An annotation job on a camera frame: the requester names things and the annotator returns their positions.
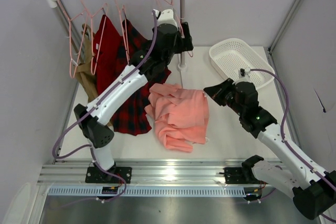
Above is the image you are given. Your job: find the pink wire hanger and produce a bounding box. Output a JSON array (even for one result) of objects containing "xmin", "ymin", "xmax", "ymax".
[
  {"xmin": 155, "ymin": 0, "xmax": 185, "ymax": 35},
  {"xmin": 73, "ymin": 0, "xmax": 108, "ymax": 75},
  {"xmin": 57, "ymin": 0, "xmax": 88, "ymax": 79},
  {"xmin": 114, "ymin": 0, "xmax": 130, "ymax": 64}
]

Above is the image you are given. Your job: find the pink skirt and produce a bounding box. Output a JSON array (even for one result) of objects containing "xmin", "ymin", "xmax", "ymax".
[{"xmin": 145, "ymin": 83, "xmax": 209, "ymax": 153}]

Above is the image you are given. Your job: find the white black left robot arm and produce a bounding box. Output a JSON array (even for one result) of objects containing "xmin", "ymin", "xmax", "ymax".
[{"xmin": 74, "ymin": 21, "xmax": 193, "ymax": 170}]

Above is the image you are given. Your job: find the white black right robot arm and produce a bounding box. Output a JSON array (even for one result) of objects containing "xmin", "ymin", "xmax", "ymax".
[{"xmin": 204, "ymin": 79, "xmax": 335, "ymax": 220}]

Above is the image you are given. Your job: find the plain red skirt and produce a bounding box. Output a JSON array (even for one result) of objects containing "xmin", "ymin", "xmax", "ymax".
[{"xmin": 93, "ymin": 15, "xmax": 122, "ymax": 95}]

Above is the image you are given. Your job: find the red black plaid skirt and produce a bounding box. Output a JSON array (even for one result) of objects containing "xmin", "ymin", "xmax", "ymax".
[{"xmin": 108, "ymin": 19, "xmax": 171, "ymax": 136}]

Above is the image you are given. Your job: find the white perforated plastic basket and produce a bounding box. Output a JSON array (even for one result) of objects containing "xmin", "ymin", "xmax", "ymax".
[{"xmin": 208, "ymin": 38, "xmax": 275, "ymax": 81}]

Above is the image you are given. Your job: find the tan brown garment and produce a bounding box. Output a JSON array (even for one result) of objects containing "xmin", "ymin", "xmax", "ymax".
[{"xmin": 75, "ymin": 24, "xmax": 98, "ymax": 103}]

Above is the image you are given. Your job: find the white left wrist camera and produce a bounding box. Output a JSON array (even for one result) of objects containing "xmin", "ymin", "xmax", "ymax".
[{"xmin": 153, "ymin": 8, "xmax": 177, "ymax": 27}]

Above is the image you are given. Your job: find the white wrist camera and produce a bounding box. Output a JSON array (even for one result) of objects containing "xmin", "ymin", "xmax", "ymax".
[
  {"xmin": 153, "ymin": 8, "xmax": 177, "ymax": 27},
  {"xmin": 236, "ymin": 67, "xmax": 251, "ymax": 83}
]

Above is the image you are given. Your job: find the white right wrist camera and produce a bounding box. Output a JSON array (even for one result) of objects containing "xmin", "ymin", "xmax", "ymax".
[{"xmin": 236, "ymin": 67, "xmax": 251, "ymax": 83}]

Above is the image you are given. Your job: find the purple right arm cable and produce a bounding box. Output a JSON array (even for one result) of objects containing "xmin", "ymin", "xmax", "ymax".
[{"xmin": 248, "ymin": 68, "xmax": 336, "ymax": 223}]

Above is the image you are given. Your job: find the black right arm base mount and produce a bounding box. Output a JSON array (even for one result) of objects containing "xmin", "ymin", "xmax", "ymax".
[{"xmin": 219, "ymin": 155, "xmax": 264, "ymax": 185}]

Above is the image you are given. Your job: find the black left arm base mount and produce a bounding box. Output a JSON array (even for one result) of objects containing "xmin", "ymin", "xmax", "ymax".
[{"xmin": 85, "ymin": 165, "xmax": 132, "ymax": 184}]

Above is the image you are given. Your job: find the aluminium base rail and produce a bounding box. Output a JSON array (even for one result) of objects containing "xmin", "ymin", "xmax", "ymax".
[{"xmin": 37, "ymin": 159, "xmax": 244, "ymax": 186}]

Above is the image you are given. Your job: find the white slotted cable duct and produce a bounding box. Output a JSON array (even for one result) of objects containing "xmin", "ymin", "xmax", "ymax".
[{"xmin": 48, "ymin": 185, "xmax": 246, "ymax": 197}]

